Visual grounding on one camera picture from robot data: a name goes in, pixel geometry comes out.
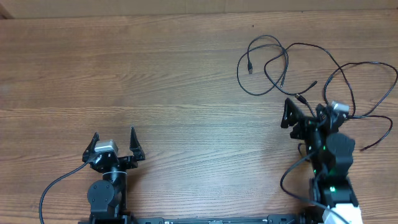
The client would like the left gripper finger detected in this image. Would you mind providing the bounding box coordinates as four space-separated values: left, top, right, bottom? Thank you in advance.
82 133 100 161
129 126 146 161

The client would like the black usb cable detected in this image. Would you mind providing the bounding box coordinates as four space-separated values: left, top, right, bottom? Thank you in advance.
323 61 398 152
236 34 290 96
263 42 357 118

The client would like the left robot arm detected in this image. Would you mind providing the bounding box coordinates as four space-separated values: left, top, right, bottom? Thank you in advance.
82 128 146 223

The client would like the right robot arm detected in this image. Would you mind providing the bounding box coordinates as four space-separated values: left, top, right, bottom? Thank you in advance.
281 98 363 224

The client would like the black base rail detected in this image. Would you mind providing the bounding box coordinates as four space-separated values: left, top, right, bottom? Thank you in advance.
77 213 312 224

